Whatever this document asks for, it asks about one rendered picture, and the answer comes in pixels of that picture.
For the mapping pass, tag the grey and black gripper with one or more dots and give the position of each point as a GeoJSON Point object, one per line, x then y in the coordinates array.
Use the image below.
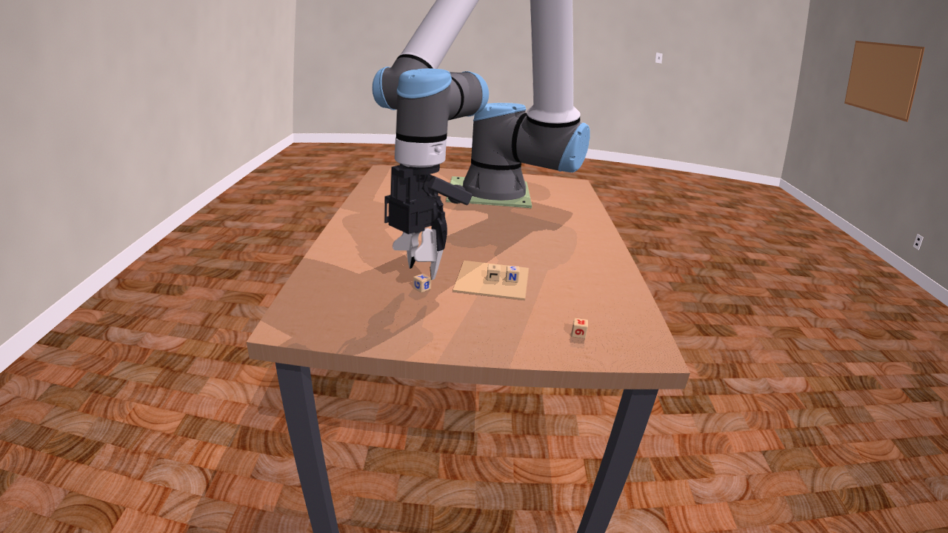
{"type": "Point", "coordinates": [412, 208]}

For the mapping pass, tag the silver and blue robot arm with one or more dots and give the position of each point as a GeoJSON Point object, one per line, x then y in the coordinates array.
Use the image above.
{"type": "Point", "coordinates": [548, 135]}

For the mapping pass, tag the tan flat mat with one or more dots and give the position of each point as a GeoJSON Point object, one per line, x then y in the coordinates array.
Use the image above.
{"type": "Point", "coordinates": [472, 279]}

